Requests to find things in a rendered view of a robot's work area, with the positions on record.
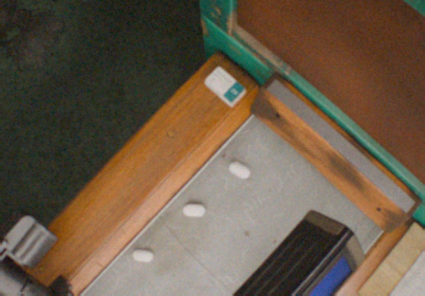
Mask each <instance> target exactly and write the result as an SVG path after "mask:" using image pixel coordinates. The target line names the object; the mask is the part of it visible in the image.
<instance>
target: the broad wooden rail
mask: <svg viewBox="0 0 425 296"><path fill-rule="evenodd" d="M219 66H220V68H223V69H224V71H225V72H228V74H229V75H230V76H232V77H233V78H234V79H235V80H236V81H237V82H239V83H240V84H241V85H243V86H244V87H245V88H246V90H245V94H244V95H243V96H241V98H240V100H238V101H237V103H235V104H234V105H233V106H232V107H230V106H229V104H228V103H226V102H224V100H222V99H221V98H220V97H219V96H217V95H216V93H215V92H214V91H212V90H211V89H210V88H209V87H208V86H206V85H205V80H206V79H207V78H208V76H210V75H211V74H212V72H214V71H215V69H216V68H218V67H219ZM260 89H261V85H260V84H259V83H258V82H257V81H255V80H254V79H253V78H252V77H251V76H250V75H249V73H247V72H245V71H244V69H242V68H240V66H239V65H237V64H236V63H235V62H233V61H232V60H231V59H230V58H228V56H227V55H225V54H224V53H223V52H221V51H220V50H218V51H216V52H215V54H213V55H212V57H211V58H210V59H209V60H208V61H207V62H206V63H205V64H203V65H202V66H201V67H200V68H199V69H198V70H197V71H196V72H195V74H193V76H192V77H191V78H190V79H189V80H187V82H186V83H185V84H183V85H182V86H181V87H180V88H178V90H177V91H176V92H175V94H174V95H173V96H172V97H171V98H170V99H169V100H168V101H166V102H165V103H164V104H163V105H162V106H161V107H160V108H159V109H158V111H157V112H156V113H155V114H154V115H153V116H152V117H151V118H150V119H149V120H148V121H146V122H145V123H144V124H143V125H142V126H141V127H140V128H139V130H138V131H137V132H136V134H134V136H132V137H131V138H130V139H129V140H128V141H127V142H126V143H125V145H123V146H122V147H121V149H119V151H118V152H117V153H116V154H115V155H114V156H113V157H112V158H111V159H110V160H109V161H108V162H107V163H106V164H105V165H104V166H103V168H101V170H100V171H98V173H97V174H96V175H95V176H94V177H92V179H91V180H90V181H89V182H88V183H87V184H86V185H85V186H84V187H83V188H82V190H81V191H79V193H78V194H76V196H74V198H73V199H71V201H70V202H69V203H68V204H67V205H66V206H65V207H64V208H63V210H62V211H60V213H58V215H57V216H56V217H55V218H54V219H53V220H52V221H51V222H50V223H49V224H48V225H47V226H46V227H47V228H48V229H49V230H50V231H51V232H53V233H54V234H55V235H56V236H57V237H58V238H59V239H57V241H56V242H55V244H53V246H52V247H51V249H49V251H48V252H47V253H46V255H45V256H44V258H42V260H40V263H38V265H36V267H35V268H30V267H29V266H28V267H27V268H26V267H23V266H21V264H19V263H17V262H16V261H14V263H16V264H17V265H18V266H20V267H21V268H23V269H24V270H25V271H26V272H28V273H29V274H30V275H31V276H34V278H36V279H38V280H39V281H40V282H41V283H43V284H44V285H45V286H47V287H49V285H51V283H53V281H55V279H57V277H58V276H59V275H60V274H62V275H63V276H64V277H65V278H67V280H68V281H69V283H70V284H72V286H73V290H72V291H73V292H74V296H80V295H82V293H83V292H84V291H85V290H86V289H87V288H88V287H89V286H90V285H91V284H92V283H93V282H94V281H95V280H96V279H97V277H98V276H99V275H100V274H102V272H103V271H104V270H105V269H106V268H108V266H109V265H110V264H111V263H112V262H113V261H114V260H115V259H116V258H117V257H118V256H119V255H120V254H121V253H122V251H123V250H124V249H125V248H127V246H128V245H129V244H130V243H131V242H132V241H133V240H134V239H136V238H135V237H136V236H138V235H139V233H141V231H143V230H144V228H146V227H147V225H149V223H150V222H151V221H152V220H153V219H154V218H155V217H156V216H157V215H158V214H159V213H160V212H161V211H162V210H163V209H164V207H165V206H166V205H168V203H169V202H171V201H172V199H173V198H175V197H176V195H177V194H178V193H179V191H181V190H182V189H183V187H185V186H186V185H187V183H189V182H190V181H191V179H192V178H193V177H194V176H195V175H196V174H197V173H198V172H199V171H200V170H201V169H202V168H203V167H204V166H205V165H206V163H208V161H209V160H210V159H211V158H212V157H213V156H214V155H216V153H217V152H218V151H219V150H220V148H221V147H222V146H224V145H225V143H226V142H227V141H229V139H230V138H232V137H233V135H234V134H235V133H236V132H237V130H238V129H240V128H241V126H242V125H244V124H245V123H246V121H247V120H249V117H251V116H252V115H253V114H252V113H251V112H250V111H249V109H250V106H251V105H252V104H253V101H254V99H255V97H257V93H258V92H259V90H260Z"/></svg>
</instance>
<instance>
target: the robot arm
mask: <svg viewBox="0 0 425 296"><path fill-rule="evenodd" d="M57 239H59V238H58V237H57V236H56V235H55V234H54V233H53V232H51V231H50V230H49V229H48V228H47V227H46V226H45V225H44V224H43V223H42V222H40V221H39V220H38V219H37V218H35V217H34V215H31V214H30V213H28V212H27V211H26V210H25V209H19V210H17V211H16V212H15V213H13V214H12V215H11V217H10V218H9V219H8V220H7V222H5V224H3V226H2V227H0V296H74V292H73V291H72V290H73V286H72V284H70V283H69V281H68V280H67V278H65V277H64V276H63V275H62V274H60V275H59V276H58V277H57V279H55V281H53V283H51V285H49V287H47V286H45V285H44V284H43V283H41V282H40V281H39V280H38V279H36V278H34V276H31V275H30V274H29V273H28V272H26V271H25V270H24V269H23V268H21V267H20V266H18V265H17V264H16V263H14V262H12V260H10V259H9V258H8V257H7V256H6V254H7V255H8V256H10V257H11V258H12V259H13V260H15V261H16V262H17V263H19V264H21V266H23V267H26V268H27V267H28V266H29V267H30V268H35V267H36V265H38V263H40V260H42V258H44V256H45V255H46V253H47V252H48V251H49V249H51V247H52V246H53V244H55V242H56V241H57Z"/></svg>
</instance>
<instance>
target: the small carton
mask: <svg viewBox="0 0 425 296"><path fill-rule="evenodd" d="M205 85H206V86H208V87H209V88H210V89H211V90H212V91H214V92H215V93H216V95H217V96H219V97H220V98H221V99H222V100H224V102H226V103H228V104H229V106H230V107H232V106H233V105H234V104H235V103H237V101H238V100H240V98H241V96H243V95H244V94H245V90H246V88H245V87H244V86H243V85H241V84H240V83H239V82H237V81H236V80H235V79H234V78H233V77H232V76H230V75H229V74H228V72H225V71H224V69H223V68H220V66H219V67H218V68H216V69H215V71H214V72H212V74H211V75H210V76H208V78H207V79H206V80H205Z"/></svg>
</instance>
